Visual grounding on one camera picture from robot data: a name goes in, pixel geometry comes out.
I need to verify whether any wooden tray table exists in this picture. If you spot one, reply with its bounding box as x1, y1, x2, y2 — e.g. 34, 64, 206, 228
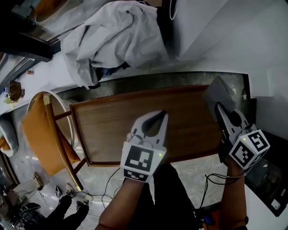
42, 84, 228, 191

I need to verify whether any thin black left gripper cable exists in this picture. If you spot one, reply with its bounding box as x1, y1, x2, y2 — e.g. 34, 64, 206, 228
101, 168, 122, 208

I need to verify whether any white crumpled sheet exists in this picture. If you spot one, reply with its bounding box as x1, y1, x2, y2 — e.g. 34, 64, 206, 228
62, 0, 180, 89

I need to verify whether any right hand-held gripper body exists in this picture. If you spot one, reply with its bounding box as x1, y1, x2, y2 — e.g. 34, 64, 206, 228
219, 129, 270, 176

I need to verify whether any grey cloth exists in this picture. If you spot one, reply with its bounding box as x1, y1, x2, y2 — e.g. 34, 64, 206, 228
202, 75, 237, 123

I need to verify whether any brown bag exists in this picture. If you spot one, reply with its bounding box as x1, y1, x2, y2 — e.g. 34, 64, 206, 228
9, 80, 25, 102

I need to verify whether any thin black right gripper cable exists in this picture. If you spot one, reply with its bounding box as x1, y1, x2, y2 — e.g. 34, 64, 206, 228
199, 172, 246, 209

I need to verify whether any grey white cushion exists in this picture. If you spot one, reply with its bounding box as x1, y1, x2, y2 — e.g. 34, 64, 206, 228
0, 119, 20, 158

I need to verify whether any person's left forearm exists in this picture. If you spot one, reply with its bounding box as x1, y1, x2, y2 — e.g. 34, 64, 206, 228
95, 177, 147, 230

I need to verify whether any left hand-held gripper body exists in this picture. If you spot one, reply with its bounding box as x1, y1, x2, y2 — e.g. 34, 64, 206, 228
120, 133, 167, 182

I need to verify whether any white round chair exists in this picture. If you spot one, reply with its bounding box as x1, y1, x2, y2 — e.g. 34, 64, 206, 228
27, 91, 79, 149

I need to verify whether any black device blue screen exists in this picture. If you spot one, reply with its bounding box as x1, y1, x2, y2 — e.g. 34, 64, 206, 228
198, 208, 216, 225

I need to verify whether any orange cushion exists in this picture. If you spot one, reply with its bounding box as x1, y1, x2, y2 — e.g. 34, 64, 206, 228
22, 93, 81, 177

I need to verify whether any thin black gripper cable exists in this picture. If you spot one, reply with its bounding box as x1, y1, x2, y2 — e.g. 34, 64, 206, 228
101, 168, 122, 208
199, 172, 246, 209

